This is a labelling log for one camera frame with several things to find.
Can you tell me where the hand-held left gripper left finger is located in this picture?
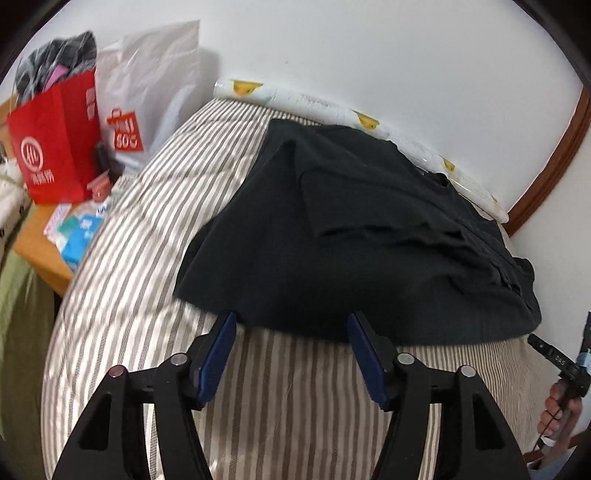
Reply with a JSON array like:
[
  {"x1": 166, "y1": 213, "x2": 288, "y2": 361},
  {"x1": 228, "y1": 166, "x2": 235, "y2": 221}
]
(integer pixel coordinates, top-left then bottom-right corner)
[{"x1": 51, "y1": 310, "x2": 238, "y2": 480}]

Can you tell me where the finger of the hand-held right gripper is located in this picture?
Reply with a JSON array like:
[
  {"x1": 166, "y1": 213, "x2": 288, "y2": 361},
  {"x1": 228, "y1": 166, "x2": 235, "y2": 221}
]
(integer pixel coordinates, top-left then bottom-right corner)
[{"x1": 527, "y1": 333, "x2": 561, "y2": 365}]

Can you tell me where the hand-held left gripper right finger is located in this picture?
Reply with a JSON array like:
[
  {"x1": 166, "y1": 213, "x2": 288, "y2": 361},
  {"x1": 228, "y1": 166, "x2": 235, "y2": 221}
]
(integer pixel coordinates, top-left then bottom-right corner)
[{"x1": 346, "y1": 310, "x2": 532, "y2": 480}]

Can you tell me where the black sweatshirt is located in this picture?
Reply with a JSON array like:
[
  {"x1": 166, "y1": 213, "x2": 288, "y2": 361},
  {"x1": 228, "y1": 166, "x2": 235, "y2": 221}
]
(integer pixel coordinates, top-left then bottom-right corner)
[{"x1": 173, "y1": 117, "x2": 542, "y2": 346}]

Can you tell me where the person's right hand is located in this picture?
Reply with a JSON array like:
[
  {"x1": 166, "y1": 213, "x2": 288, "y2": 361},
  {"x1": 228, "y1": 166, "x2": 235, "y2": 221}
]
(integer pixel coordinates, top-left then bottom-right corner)
[{"x1": 538, "y1": 394, "x2": 585, "y2": 439}]

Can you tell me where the striped mattress pad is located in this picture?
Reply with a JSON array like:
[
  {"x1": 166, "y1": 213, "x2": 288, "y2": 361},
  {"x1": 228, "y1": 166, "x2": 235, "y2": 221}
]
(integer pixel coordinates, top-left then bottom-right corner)
[{"x1": 41, "y1": 97, "x2": 550, "y2": 480}]

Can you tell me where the blue tissue packet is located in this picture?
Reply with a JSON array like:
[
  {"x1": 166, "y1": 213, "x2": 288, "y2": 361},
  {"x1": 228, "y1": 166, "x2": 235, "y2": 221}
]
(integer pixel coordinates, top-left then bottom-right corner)
[{"x1": 60, "y1": 215, "x2": 105, "y2": 273}]

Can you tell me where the green bedsheet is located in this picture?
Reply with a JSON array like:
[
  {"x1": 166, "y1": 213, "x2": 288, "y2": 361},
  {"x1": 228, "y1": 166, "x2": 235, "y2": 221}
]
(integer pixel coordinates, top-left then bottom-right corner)
[{"x1": 0, "y1": 203, "x2": 56, "y2": 480}]

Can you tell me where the small pink packet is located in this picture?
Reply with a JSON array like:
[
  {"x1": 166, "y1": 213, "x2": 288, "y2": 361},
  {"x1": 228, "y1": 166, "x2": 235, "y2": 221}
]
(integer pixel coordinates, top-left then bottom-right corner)
[{"x1": 88, "y1": 178, "x2": 114, "y2": 201}]

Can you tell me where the wooden nightstand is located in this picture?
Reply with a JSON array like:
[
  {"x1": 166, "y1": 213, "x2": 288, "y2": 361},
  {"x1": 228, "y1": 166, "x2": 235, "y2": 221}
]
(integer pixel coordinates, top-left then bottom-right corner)
[{"x1": 11, "y1": 175, "x2": 116, "y2": 296}]

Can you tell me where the white printed card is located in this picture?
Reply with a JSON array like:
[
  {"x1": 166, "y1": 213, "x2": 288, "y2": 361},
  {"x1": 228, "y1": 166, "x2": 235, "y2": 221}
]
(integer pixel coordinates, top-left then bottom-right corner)
[{"x1": 44, "y1": 203, "x2": 75, "y2": 241}]

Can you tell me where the white floral quilt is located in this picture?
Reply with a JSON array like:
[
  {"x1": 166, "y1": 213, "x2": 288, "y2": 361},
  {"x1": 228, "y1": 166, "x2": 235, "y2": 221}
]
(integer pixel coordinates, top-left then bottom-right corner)
[{"x1": 0, "y1": 157, "x2": 28, "y2": 241}]

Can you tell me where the white roll with yellow print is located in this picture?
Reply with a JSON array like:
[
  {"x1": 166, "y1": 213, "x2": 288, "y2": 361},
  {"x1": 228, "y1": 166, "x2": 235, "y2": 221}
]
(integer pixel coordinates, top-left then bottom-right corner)
[{"x1": 213, "y1": 78, "x2": 509, "y2": 224}]

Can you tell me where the red paper bag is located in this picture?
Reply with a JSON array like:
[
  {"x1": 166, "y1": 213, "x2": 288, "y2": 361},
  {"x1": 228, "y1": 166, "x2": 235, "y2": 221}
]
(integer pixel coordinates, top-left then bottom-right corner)
[{"x1": 7, "y1": 69, "x2": 102, "y2": 206}]

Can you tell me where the white plastic bag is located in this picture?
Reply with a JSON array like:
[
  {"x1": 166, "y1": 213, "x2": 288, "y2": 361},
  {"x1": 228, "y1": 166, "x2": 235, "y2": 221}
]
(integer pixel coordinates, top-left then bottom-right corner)
[{"x1": 95, "y1": 19, "x2": 201, "y2": 171}]

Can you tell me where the grey checked cloth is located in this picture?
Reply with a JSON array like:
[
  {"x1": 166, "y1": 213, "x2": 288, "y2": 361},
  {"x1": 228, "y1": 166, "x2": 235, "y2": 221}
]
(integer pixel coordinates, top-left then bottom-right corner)
[{"x1": 14, "y1": 30, "x2": 98, "y2": 100}]

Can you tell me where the black cable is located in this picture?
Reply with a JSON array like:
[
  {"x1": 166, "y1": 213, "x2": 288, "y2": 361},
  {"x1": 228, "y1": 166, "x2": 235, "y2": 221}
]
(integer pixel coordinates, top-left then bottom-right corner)
[{"x1": 531, "y1": 406, "x2": 568, "y2": 457}]

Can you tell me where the brown wooden door frame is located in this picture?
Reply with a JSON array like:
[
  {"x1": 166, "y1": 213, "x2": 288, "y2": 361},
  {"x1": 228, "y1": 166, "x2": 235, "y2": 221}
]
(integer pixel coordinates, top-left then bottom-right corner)
[{"x1": 501, "y1": 88, "x2": 591, "y2": 237}]

